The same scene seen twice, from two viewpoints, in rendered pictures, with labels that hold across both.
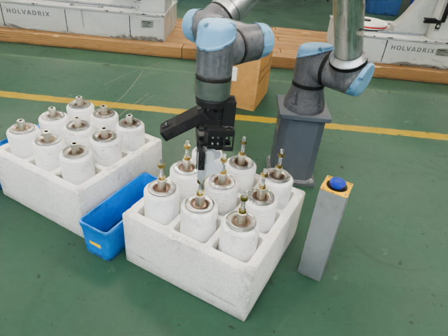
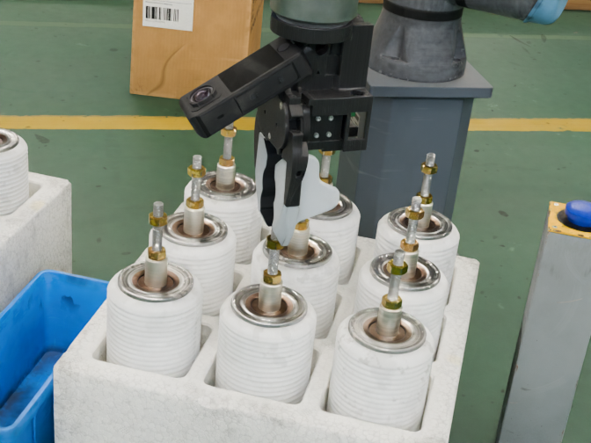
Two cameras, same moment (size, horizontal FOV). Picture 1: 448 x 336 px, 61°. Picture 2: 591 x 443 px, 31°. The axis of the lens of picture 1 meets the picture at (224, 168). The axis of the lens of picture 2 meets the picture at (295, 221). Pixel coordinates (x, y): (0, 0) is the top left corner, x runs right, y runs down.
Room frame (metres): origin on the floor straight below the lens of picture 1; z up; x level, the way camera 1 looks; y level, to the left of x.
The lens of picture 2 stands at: (-0.10, 0.26, 0.81)
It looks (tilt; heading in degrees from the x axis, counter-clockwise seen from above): 28 degrees down; 345
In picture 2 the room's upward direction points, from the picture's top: 6 degrees clockwise
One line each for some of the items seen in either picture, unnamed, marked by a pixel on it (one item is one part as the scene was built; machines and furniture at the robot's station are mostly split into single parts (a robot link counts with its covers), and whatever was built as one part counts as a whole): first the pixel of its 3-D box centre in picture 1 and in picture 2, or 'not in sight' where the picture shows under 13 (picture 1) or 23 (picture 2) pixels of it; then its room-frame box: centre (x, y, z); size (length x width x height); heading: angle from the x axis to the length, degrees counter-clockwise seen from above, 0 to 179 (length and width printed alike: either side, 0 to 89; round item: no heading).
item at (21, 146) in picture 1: (28, 153); not in sight; (1.04, 0.65, 0.16); 0.10 x 0.10 x 0.18
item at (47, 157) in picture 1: (53, 164); not in sight; (0.99, 0.55, 0.16); 0.10 x 0.10 x 0.18
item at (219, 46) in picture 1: (216, 49); not in sight; (0.75, 0.04, 0.64); 0.09 x 0.08 x 0.11; 139
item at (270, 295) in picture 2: (199, 199); (270, 294); (0.75, 0.05, 0.26); 0.02 x 0.02 x 0.03
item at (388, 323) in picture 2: (241, 217); (389, 319); (0.70, -0.05, 0.26); 0.02 x 0.02 x 0.03
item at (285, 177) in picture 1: (277, 175); (419, 223); (0.91, -0.16, 0.25); 0.08 x 0.08 x 0.01
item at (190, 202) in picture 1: (199, 203); (269, 306); (0.75, 0.05, 0.25); 0.08 x 0.08 x 0.01
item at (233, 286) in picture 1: (218, 225); (284, 372); (0.85, 0.00, 0.09); 0.39 x 0.39 x 0.18; 64
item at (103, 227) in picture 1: (128, 214); (30, 384); (0.90, 0.29, 0.06); 0.30 x 0.11 x 0.12; 155
